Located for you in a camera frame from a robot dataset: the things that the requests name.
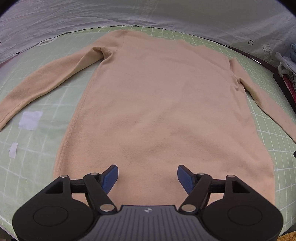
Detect beige long sleeve shirt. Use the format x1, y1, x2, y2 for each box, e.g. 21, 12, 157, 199
1, 30, 295, 205

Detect small white tape strip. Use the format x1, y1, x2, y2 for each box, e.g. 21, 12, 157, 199
9, 143, 18, 159

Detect folded grey sweatshirt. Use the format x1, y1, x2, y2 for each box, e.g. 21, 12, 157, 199
275, 52, 295, 76

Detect folded black garment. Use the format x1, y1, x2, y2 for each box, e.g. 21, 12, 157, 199
273, 73, 296, 112

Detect folded red garment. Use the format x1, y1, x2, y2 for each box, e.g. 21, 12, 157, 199
283, 75, 295, 98

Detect green grid cutting mat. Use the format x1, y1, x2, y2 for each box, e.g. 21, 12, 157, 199
1, 27, 295, 234

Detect grey printed backdrop sheet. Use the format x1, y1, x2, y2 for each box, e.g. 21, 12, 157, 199
1, 1, 295, 66

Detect folded blue denim jeans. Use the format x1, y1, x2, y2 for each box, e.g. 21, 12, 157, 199
290, 43, 296, 62

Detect large white tape patch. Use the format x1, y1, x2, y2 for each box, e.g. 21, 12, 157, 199
18, 111, 43, 131

